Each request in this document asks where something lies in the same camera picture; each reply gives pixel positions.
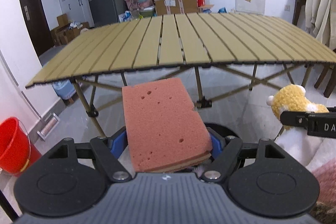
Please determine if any white alpaca plush toy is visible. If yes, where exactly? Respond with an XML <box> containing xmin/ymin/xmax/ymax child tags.
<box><xmin>266</xmin><ymin>84</ymin><xmax>329</xmax><ymax>166</ymax></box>

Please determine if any pink layered sponge block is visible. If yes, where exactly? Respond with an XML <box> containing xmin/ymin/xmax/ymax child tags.
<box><xmin>122</xmin><ymin>78</ymin><xmax>213</xmax><ymax>172</ymax></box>

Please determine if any black round trash bin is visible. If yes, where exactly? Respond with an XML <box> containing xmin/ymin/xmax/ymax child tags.
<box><xmin>205</xmin><ymin>123</ymin><xmax>239</xmax><ymax>149</ymax></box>

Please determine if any white floor squeegee mop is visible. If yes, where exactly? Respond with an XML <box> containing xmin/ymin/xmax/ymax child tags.
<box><xmin>1</xmin><ymin>52</ymin><xmax>60</xmax><ymax>141</ymax></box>

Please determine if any blue pet feeder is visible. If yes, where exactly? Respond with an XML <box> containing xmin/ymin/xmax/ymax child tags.
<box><xmin>52</xmin><ymin>80</ymin><xmax>76</xmax><ymax>104</ymax></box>

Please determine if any red plastic bucket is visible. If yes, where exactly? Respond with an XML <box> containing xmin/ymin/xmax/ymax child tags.
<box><xmin>0</xmin><ymin>117</ymin><xmax>42</xmax><ymax>177</ymax></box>

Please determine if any tan folding camping table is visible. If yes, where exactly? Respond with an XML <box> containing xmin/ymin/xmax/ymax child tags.
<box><xmin>28</xmin><ymin>13</ymin><xmax>335</xmax><ymax>136</ymax></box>

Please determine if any beige hooded jacket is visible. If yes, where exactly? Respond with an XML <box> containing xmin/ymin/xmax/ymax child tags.
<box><xmin>305</xmin><ymin>0</ymin><xmax>335</xmax><ymax>51</ymax></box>

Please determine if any dark wooden chair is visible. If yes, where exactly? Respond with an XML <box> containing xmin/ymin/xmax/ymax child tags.
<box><xmin>292</xmin><ymin>0</ymin><xmax>335</xmax><ymax>98</ymax></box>

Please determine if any open cardboard box floor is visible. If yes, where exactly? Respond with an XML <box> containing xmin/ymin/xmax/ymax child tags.
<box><xmin>50</xmin><ymin>14</ymin><xmax>90</xmax><ymax>46</ymax></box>

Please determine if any dark brown door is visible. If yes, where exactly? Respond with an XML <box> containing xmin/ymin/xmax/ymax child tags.
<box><xmin>19</xmin><ymin>0</ymin><xmax>54</xmax><ymax>56</ymax></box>

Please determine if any large cardboard box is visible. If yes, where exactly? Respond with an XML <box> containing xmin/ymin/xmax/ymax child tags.
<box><xmin>153</xmin><ymin>0</ymin><xmax>214</xmax><ymax>16</ymax></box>

